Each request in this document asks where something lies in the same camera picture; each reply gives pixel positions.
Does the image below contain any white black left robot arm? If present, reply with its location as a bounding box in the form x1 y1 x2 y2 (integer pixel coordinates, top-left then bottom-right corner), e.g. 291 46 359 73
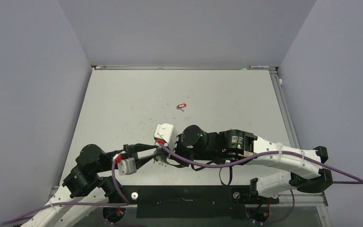
21 143 158 227

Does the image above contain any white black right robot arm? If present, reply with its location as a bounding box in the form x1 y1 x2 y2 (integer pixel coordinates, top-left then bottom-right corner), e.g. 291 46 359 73
155 124 333 202

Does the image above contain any red key tag with key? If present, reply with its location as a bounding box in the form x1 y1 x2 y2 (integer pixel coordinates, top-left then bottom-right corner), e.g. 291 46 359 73
176 103 187 112

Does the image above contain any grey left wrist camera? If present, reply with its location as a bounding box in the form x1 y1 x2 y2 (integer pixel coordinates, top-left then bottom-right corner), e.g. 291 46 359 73
112 154 137 175

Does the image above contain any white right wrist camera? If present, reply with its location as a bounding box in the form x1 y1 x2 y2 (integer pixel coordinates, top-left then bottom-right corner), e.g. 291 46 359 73
154 123 179 150

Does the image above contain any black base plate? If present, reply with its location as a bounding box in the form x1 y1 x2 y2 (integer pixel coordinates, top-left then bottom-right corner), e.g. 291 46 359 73
120 185 279 219

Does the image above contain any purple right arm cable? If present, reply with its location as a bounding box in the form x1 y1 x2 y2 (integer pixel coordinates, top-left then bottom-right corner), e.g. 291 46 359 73
158 139 363 185

